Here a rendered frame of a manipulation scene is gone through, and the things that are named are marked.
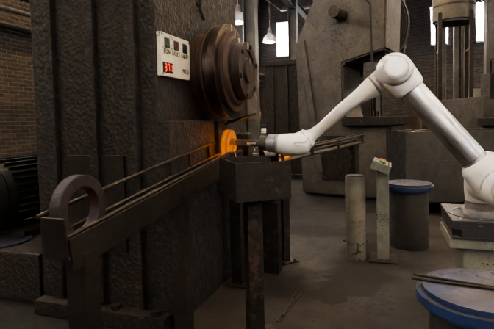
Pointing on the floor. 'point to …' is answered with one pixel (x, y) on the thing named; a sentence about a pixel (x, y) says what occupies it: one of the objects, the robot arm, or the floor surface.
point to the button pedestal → (382, 256)
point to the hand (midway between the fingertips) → (228, 141)
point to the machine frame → (126, 118)
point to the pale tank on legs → (454, 14)
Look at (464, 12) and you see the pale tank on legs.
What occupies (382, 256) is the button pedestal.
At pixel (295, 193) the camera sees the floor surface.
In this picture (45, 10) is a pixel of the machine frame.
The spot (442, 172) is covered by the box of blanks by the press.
